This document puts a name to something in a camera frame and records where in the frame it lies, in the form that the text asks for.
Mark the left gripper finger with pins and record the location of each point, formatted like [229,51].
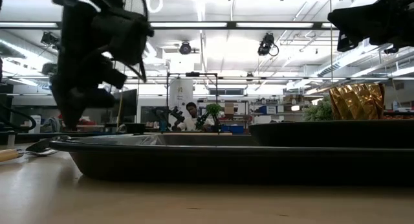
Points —
[97,97]
[69,104]

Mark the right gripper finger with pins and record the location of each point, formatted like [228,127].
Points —
[351,18]

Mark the black round plate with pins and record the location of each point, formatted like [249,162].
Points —
[333,133]

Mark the background black robot arm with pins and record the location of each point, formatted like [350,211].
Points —
[203,118]
[171,115]

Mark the black rectangular tray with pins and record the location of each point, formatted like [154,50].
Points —
[226,162]

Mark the black monitor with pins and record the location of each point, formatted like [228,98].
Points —
[127,104]

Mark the white container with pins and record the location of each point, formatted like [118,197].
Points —
[36,123]

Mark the black ceiling spotlight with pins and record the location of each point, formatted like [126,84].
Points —
[49,39]
[266,44]
[185,48]

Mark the white pillar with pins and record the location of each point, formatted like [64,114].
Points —
[181,91]

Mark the person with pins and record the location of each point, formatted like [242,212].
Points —
[191,118]

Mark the small green artificial plant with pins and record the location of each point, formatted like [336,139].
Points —
[318,112]

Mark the background green plant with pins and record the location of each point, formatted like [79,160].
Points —
[214,109]

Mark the storage shelf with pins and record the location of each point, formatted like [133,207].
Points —
[275,109]

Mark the blue bin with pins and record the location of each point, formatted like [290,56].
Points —
[234,129]

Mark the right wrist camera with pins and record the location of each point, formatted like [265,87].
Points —
[347,42]

